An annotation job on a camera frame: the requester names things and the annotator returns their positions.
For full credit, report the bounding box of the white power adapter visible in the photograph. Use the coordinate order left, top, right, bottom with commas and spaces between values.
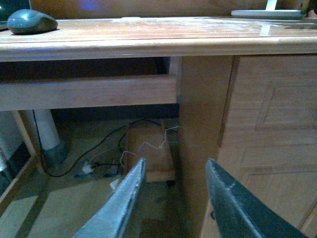
109, 178, 122, 191

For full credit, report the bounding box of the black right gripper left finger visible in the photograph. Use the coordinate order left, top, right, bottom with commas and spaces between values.
74, 158, 146, 238

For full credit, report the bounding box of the wooden desk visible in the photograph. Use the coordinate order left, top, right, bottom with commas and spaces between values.
0, 16, 317, 238

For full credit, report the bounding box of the white lamp base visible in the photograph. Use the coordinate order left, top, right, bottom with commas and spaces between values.
231, 0, 305, 20

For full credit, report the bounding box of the white pipe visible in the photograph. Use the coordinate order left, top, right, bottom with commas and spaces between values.
33, 109, 68, 167

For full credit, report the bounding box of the grey logi mouse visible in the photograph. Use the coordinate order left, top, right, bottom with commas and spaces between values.
7, 9, 58, 35

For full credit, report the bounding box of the power strip with plug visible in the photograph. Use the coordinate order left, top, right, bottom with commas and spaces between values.
73, 150, 121, 179

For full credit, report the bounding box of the grey laptop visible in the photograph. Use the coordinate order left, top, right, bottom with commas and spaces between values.
0, 0, 31, 31

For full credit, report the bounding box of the wooden box under desk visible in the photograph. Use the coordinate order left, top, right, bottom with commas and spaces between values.
123, 124, 175, 182

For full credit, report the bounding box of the black cable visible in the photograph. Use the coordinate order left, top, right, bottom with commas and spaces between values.
32, 110, 179, 178

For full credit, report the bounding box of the wooden keyboard drawer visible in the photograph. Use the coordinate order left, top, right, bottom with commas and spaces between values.
0, 75, 177, 111

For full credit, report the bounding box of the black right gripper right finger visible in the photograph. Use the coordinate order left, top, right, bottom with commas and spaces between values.
206, 159, 306, 238

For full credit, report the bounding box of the white thin cable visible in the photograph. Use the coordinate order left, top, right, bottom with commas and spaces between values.
119, 125, 179, 169

